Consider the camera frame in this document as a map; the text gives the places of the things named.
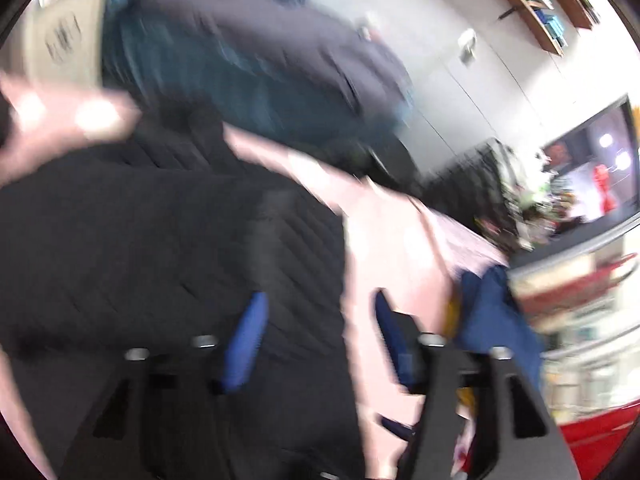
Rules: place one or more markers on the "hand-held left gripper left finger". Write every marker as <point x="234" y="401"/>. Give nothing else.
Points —
<point x="247" y="345"/>

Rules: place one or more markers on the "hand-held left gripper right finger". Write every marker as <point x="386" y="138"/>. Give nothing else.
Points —
<point x="395" y="345"/>

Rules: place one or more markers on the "black quilted jacket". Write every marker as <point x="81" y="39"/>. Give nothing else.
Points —
<point x="150" y="260"/>

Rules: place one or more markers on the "yellow cloth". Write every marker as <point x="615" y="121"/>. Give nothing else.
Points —
<point x="452" y="315"/>

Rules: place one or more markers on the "pink polka dot bedsheet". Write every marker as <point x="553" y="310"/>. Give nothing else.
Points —
<point x="390" y="240"/>

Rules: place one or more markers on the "navy blue cloth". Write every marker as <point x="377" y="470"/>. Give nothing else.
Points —
<point x="500" y="320"/>

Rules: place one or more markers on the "cluttered storage shelf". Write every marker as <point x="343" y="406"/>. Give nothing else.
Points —
<point x="575" y="310"/>

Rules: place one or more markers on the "red plastic object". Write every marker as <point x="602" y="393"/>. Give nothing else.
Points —
<point x="605" y="440"/>

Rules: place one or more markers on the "television screen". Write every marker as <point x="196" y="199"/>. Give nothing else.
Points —
<point x="590" y="170"/>

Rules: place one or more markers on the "dark grey duvet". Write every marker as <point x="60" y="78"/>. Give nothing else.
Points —
<point x="280" y="45"/>

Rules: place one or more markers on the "cream appliance with display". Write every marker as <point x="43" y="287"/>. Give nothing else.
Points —
<point x="60" y="35"/>

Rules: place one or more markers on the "wooden wall shelf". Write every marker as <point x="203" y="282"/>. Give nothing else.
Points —
<point x="535" y="0"/>

